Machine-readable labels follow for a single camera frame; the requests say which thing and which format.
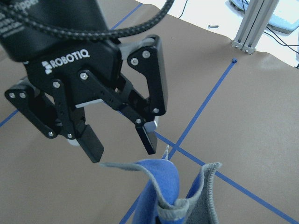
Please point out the aluminium frame post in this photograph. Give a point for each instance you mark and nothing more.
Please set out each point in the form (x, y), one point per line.
(254, 22)

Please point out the small metal bolt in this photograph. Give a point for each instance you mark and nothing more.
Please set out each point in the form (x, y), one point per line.
(212, 26)

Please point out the blue and grey towel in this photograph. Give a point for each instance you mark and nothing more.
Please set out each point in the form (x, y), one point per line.
(159, 201)

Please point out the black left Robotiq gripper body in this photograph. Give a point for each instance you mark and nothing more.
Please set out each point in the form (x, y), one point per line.
(48, 57)

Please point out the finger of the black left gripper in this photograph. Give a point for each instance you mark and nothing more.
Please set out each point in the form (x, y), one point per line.
(145, 57)
(55, 117)

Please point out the left teach pendant tablet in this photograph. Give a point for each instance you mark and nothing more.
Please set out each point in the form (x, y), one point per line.
(285, 17)

